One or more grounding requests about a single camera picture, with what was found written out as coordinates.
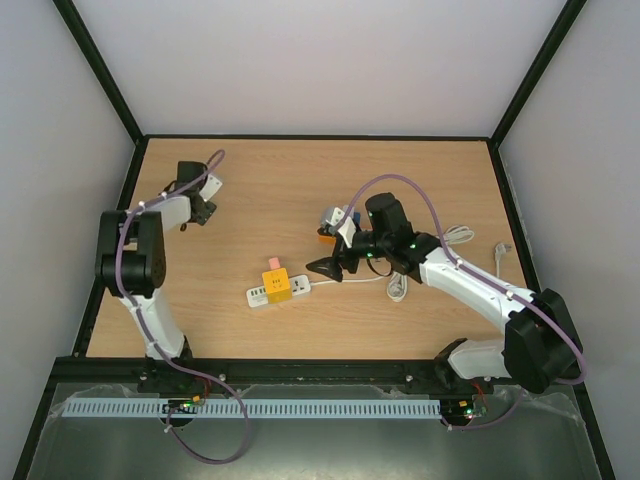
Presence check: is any light blue slotted cable duct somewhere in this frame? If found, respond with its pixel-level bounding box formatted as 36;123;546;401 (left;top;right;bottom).
61;398;441;420

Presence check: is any white power strip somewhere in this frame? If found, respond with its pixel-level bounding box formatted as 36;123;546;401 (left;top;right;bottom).
246;274;311;309

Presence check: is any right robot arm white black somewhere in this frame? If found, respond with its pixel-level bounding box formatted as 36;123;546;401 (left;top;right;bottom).
306;193;581;393

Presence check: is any white power strip cable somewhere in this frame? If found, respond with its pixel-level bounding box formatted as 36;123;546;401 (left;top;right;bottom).
309;271;411;304

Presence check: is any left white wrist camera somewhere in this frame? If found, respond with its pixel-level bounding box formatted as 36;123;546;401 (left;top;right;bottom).
199;174;223;201

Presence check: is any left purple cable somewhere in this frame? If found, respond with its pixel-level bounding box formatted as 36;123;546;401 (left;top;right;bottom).
114;148;251;463

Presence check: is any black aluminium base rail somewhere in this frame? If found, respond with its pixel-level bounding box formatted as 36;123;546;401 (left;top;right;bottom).
46;356;515;399

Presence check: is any purple cable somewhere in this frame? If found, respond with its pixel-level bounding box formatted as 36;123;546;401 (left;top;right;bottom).
114;148;251;463
344;173;587;432

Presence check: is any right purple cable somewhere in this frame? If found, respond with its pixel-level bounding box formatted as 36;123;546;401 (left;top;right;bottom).
344;173;587;432

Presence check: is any orange power strip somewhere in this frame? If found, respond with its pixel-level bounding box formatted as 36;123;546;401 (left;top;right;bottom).
318;235;336;245

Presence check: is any yellow cube socket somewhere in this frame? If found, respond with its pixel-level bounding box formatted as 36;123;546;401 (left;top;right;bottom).
262;267;293;304

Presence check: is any black enclosure frame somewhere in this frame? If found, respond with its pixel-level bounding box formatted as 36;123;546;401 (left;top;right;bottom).
13;0;615;479

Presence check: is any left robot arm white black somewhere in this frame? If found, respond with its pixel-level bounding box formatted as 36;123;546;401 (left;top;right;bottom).
95;149;225;398

